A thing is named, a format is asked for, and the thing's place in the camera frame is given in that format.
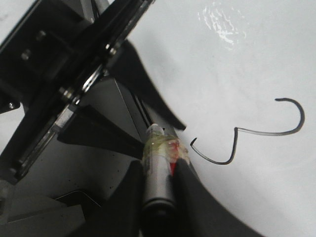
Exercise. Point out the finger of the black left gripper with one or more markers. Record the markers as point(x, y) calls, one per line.
point(88, 127)
point(127, 67)

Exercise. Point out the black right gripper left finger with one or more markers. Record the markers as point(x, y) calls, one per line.
point(120, 215)

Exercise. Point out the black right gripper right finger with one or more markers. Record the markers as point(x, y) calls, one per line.
point(200, 214)

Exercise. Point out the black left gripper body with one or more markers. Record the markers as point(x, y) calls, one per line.
point(49, 61)

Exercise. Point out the white whiteboard marker pen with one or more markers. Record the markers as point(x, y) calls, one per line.
point(158, 198)

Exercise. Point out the white whiteboard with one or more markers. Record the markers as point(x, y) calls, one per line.
point(221, 64)

